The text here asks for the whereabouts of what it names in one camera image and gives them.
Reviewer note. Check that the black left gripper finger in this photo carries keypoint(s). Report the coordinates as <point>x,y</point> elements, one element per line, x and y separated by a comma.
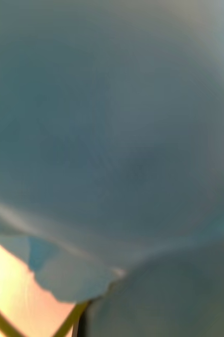
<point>82,325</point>

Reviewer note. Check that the pale blue flower green stem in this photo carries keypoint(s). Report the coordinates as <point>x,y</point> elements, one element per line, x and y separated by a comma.
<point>112,131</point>

